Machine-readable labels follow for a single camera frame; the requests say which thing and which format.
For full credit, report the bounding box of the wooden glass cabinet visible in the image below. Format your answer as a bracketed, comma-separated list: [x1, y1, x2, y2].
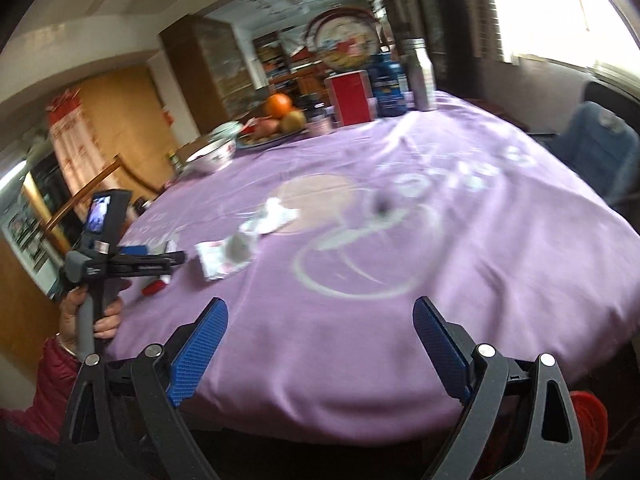
[160, 15, 256, 131]

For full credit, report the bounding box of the purple printed tablecloth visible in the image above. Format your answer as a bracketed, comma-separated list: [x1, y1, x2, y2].
[107, 90, 640, 448]

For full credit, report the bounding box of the wooden chair back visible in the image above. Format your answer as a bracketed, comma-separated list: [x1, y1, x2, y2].
[42, 155, 166, 241]

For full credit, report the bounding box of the red apple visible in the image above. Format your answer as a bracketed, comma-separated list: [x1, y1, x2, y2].
[250, 119, 281, 140]

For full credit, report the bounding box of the white tissue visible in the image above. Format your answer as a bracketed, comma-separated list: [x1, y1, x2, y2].
[240, 197, 301, 236]

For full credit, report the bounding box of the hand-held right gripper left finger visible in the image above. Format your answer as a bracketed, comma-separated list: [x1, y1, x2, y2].
[54, 297, 229, 480]

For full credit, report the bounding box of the small dark jar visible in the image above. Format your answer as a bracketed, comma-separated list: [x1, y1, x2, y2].
[305, 105, 333, 136]

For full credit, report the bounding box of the yellow pear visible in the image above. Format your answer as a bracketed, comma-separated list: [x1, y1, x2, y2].
[280, 110, 307, 133]

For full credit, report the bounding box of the patterned window blind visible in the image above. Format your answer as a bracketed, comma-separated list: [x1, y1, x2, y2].
[470, 0, 521, 63]

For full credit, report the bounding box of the white tissue packet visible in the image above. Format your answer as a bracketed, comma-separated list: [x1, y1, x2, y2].
[195, 237, 258, 282]

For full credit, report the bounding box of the red paper banner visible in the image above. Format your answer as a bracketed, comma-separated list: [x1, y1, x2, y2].
[47, 87, 83, 131]

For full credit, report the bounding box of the person's left forearm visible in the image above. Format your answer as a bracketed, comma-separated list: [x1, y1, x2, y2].
[0, 335, 83, 441]

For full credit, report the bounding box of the steel bottle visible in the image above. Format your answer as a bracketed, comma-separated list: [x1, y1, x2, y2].
[402, 37, 437, 112]

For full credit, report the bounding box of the blue jar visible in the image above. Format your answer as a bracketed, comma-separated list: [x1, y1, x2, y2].
[370, 52, 408, 118]

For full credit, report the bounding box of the blue fruit plate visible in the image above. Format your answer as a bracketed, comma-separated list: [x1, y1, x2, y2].
[235, 127, 308, 150]

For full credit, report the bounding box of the dark glass cabinet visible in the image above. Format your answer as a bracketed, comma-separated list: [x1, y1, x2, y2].
[415, 0, 476, 91]

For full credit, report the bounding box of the person's left hand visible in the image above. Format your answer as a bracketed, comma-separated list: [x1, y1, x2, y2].
[56, 290, 124, 358]

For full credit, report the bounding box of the decorative round plate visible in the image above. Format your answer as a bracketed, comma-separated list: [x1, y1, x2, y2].
[306, 7, 381, 73]

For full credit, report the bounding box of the wooden door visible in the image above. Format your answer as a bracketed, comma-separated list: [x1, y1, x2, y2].
[47, 67, 181, 201]

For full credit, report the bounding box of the red mesh basket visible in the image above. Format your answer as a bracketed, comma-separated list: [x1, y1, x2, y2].
[570, 390, 609, 477]

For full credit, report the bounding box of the black chair, blue cushion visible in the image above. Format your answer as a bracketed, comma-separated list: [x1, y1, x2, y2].
[560, 102, 640, 201]

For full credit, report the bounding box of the pale green bowl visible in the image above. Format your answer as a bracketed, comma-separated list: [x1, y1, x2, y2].
[210, 121, 246, 143]

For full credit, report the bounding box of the white floral bowl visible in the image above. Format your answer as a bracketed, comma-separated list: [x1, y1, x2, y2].
[185, 140, 236, 173]

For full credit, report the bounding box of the red box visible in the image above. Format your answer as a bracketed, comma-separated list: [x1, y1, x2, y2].
[324, 71, 375, 127]

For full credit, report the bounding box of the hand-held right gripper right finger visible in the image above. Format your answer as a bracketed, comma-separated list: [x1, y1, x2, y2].
[412, 296, 587, 480]

